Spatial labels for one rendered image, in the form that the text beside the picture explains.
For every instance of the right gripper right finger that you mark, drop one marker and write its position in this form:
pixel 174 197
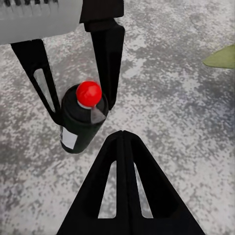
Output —
pixel 170 215

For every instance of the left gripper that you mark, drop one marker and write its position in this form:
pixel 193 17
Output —
pixel 108 40

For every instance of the insectifuge atomizer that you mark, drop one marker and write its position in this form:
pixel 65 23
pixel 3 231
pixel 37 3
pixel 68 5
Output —
pixel 84 108

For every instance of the pot plant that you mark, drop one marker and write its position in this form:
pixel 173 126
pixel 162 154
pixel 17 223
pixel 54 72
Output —
pixel 223 58

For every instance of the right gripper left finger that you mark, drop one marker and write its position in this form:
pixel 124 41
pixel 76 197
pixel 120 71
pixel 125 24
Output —
pixel 82 218

